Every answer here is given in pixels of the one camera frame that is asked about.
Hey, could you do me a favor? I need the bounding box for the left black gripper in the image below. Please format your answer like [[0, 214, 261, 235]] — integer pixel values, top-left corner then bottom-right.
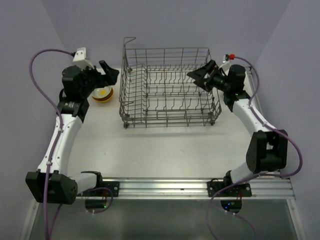
[[77, 60, 118, 98]]

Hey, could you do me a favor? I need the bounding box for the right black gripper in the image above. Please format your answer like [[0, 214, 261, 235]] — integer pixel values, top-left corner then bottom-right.
[[187, 60, 231, 93]]

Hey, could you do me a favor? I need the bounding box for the cream white bowl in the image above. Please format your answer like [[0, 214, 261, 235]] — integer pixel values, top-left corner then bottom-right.
[[92, 86, 112, 99]]

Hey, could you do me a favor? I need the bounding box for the yellow bowl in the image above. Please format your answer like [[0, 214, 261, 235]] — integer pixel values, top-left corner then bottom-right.
[[92, 88, 114, 103]]

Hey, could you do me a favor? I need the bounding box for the grey wire dish rack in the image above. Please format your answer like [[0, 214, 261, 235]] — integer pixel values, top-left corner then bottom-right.
[[119, 36, 222, 129]]

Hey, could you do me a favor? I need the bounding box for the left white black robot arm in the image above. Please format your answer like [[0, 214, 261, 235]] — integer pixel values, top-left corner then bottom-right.
[[25, 60, 119, 205]]

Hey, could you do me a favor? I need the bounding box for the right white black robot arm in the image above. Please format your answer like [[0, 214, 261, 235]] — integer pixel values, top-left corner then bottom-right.
[[187, 60, 288, 197]]

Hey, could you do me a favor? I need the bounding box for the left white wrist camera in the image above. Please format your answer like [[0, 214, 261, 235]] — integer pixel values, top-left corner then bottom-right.
[[72, 47, 94, 70]]

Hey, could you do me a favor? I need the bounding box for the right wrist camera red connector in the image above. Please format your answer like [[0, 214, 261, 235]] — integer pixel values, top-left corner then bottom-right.
[[219, 54, 236, 71]]

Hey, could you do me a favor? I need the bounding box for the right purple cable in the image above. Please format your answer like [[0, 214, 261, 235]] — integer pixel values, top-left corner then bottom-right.
[[207, 56, 304, 240]]

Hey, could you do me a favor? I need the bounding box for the purple cable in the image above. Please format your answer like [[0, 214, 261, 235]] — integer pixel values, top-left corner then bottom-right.
[[207, 56, 304, 240], [29, 48, 115, 240]]

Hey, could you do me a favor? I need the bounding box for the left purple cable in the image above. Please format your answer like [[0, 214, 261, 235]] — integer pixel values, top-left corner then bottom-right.
[[29, 48, 115, 240]]

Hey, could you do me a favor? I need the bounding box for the aluminium mounting rail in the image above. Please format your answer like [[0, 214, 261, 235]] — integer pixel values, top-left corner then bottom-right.
[[74, 176, 295, 200]]

